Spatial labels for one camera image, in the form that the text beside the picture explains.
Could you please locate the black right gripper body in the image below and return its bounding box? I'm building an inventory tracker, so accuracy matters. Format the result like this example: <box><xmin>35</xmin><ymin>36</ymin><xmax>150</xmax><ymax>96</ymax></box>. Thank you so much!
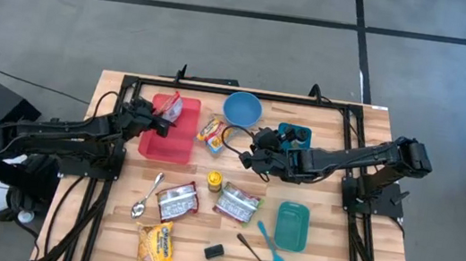
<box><xmin>249</xmin><ymin>126</ymin><xmax>301</xmax><ymax>184</ymax></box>

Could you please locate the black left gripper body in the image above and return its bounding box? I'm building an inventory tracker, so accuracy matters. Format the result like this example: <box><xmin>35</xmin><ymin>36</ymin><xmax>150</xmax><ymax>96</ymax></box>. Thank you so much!
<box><xmin>123</xmin><ymin>95</ymin><xmax>165</xmax><ymax>138</ymax></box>

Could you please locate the red ramen packet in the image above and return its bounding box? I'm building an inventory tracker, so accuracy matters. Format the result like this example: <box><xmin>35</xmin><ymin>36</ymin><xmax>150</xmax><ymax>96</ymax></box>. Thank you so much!
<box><xmin>153</xmin><ymin>88</ymin><xmax>187</xmax><ymax>125</ymax></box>
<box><xmin>151</xmin><ymin>177</ymin><xmax>203</xmax><ymax>229</ymax></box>

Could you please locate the green pink ramen packet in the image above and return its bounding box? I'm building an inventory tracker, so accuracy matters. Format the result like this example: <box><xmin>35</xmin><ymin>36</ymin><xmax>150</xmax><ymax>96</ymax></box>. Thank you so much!
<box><xmin>210</xmin><ymin>180</ymin><xmax>266</xmax><ymax>228</ymax></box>

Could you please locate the yellow lid spice jar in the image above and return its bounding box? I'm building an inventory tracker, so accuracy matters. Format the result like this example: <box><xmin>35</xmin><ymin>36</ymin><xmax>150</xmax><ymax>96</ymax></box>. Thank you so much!
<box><xmin>205</xmin><ymin>170</ymin><xmax>225</xmax><ymax>195</ymax></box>

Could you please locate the blue ramen packet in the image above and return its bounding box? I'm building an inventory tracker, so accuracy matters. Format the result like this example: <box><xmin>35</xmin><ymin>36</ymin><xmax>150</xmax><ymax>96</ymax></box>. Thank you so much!
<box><xmin>193</xmin><ymin>114</ymin><xmax>235</xmax><ymax>157</ymax></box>

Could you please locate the black pepper tin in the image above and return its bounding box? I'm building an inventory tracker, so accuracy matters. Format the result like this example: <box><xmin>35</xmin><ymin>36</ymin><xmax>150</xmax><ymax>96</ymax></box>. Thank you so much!
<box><xmin>202</xmin><ymin>241</ymin><xmax>227</xmax><ymax>261</ymax></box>

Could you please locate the yellow ramen packet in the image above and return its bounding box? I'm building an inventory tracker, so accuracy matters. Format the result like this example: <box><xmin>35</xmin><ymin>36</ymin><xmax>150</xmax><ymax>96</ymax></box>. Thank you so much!
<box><xmin>131</xmin><ymin>216</ymin><xmax>179</xmax><ymax>261</ymax></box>

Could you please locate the red plastic bin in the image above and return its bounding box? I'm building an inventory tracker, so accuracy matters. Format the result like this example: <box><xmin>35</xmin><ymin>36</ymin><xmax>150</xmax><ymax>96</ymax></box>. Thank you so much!
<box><xmin>136</xmin><ymin>90</ymin><xmax>203</xmax><ymax>167</ymax></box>

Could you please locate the blue plastic bin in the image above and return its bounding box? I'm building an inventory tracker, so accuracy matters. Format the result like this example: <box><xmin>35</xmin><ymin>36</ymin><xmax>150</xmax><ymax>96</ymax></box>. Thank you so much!
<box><xmin>275</xmin><ymin>122</ymin><xmax>314</xmax><ymax>156</ymax></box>

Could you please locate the black table clamp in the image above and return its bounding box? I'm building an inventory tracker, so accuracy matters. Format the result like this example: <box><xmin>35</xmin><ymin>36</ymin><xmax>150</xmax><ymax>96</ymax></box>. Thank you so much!
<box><xmin>174</xmin><ymin>62</ymin><xmax>190</xmax><ymax>86</ymax></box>
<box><xmin>307</xmin><ymin>82</ymin><xmax>326</xmax><ymax>105</ymax></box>

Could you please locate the light blue bowl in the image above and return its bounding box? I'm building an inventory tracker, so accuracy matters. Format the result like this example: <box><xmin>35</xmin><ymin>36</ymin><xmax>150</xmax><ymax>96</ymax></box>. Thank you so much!
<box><xmin>220</xmin><ymin>88</ymin><xmax>266</xmax><ymax>131</ymax></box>

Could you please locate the mint green plastic bin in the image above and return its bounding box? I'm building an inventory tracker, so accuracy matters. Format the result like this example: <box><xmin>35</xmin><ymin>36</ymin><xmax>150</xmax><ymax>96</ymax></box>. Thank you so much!
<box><xmin>272</xmin><ymin>198</ymin><xmax>313</xmax><ymax>255</ymax></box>

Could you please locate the teal silicone spoon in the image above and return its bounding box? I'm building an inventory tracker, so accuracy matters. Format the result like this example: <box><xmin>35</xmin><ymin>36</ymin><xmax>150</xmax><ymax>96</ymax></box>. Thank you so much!
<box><xmin>251</xmin><ymin>219</ymin><xmax>293</xmax><ymax>261</ymax></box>

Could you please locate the metal spoon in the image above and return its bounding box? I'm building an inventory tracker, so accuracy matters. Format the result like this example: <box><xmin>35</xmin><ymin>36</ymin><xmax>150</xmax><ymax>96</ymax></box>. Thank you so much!
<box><xmin>130</xmin><ymin>168</ymin><xmax>167</xmax><ymax>223</ymax></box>
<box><xmin>233</xmin><ymin>232</ymin><xmax>283</xmax><ymax>261</ymax></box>

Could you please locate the black equipment case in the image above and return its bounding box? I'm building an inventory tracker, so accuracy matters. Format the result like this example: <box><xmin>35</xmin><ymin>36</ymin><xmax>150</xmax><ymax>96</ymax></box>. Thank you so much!
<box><xmin>0</xmin><ymin>80</ymin><xmax>47</xmax><ymax>156</ymax></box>

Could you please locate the white round object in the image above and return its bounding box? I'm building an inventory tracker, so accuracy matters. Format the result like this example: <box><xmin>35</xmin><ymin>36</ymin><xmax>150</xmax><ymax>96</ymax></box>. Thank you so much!
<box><xmin>16</xmin><ymin>208</ymin><xmax>36</xmax><ymax>226</ymax></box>

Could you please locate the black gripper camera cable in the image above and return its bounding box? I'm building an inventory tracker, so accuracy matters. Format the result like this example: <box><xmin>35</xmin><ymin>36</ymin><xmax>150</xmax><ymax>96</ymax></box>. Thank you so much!
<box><xmin>217</xmin><ymin>122</ymin><xmax>264</xmax><ymax>160</ymax></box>

